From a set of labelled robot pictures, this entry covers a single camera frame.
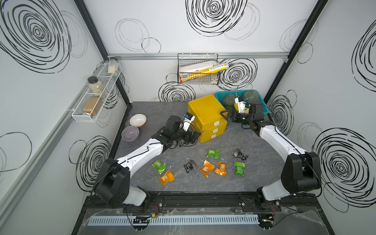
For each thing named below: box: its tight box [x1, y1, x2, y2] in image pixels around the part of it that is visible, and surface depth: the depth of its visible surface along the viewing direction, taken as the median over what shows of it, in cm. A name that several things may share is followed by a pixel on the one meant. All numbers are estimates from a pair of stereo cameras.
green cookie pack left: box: [150, 159, 168, 175], surface depth 88 cm
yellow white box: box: [179, 60, 230, 83], surface depth 88 cm
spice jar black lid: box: [87, 75, 107, 99], surface depth 72 cm
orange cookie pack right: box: [214, 160, 229, 177], surface depth 86 cm
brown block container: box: [82, 96, 103, 117], surface depth 69 cm
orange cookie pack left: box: [158, 170, 176, 187], surface depth 83 cm
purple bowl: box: [121, 125, 140, 142], surface depth 98 cm
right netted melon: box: [242, 90, 259, 103], surface depth 110 cm
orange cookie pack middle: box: [199, 159, 216, 178], surface depth 86 cm
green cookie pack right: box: [233, 161, 246, 177], surface depth 86 cm
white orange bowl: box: [129, 113, 147, 128], surface depth 107 cm
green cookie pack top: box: [206, 148, 220, 161], surface depth 93 cm
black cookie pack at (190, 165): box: [184, 159, 199, 174], surface depth 87 cm
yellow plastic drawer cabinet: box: [188, 94, 228, 144], surface depth 89 cm
